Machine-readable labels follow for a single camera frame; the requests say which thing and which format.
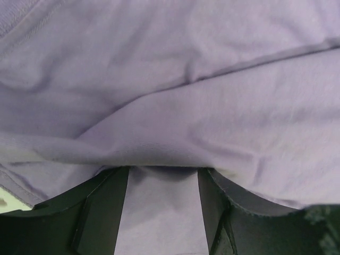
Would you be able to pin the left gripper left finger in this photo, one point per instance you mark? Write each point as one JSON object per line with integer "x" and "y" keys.
{"x": 82, "y": 220}

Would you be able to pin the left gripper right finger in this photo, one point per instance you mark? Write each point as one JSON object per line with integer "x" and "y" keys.
{"x": 239, "y": 222}

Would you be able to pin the purple t-shirt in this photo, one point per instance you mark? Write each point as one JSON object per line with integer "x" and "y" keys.
{"x": 164, "y": 88}

